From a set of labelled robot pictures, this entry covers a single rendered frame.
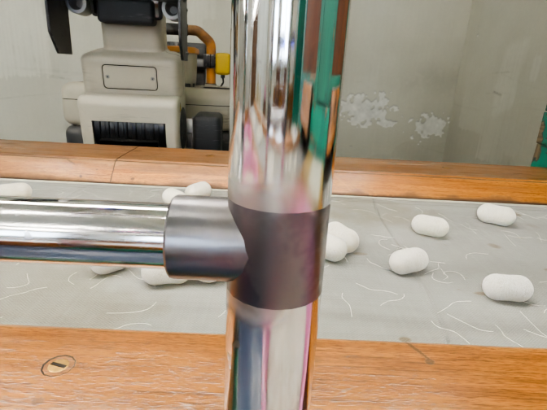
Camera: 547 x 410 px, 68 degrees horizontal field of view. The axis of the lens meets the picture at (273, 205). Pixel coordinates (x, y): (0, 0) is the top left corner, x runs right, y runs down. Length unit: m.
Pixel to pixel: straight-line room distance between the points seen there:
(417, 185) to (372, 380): 0.37
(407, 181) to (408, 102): 2.10
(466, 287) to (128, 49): 0.90
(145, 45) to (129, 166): 0.56
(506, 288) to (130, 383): 0.23
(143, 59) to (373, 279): 0.82
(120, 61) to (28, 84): 1.67
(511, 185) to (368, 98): 1.99
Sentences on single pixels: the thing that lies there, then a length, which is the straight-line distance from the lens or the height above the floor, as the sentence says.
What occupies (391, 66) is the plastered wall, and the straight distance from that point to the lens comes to 2.55.
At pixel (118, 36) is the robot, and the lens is 1.06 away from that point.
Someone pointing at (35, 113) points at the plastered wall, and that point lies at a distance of 2.68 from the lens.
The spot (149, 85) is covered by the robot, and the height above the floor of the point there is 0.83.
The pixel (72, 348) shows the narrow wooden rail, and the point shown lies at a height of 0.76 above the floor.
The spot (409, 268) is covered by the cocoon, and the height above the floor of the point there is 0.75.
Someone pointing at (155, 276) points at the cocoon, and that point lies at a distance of 0.27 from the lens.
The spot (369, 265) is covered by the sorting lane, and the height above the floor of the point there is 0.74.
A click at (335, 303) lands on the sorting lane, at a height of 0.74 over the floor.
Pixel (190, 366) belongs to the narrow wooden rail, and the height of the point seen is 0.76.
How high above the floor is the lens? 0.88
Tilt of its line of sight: 18 degrees down
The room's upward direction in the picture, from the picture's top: 3 degrees clockwise
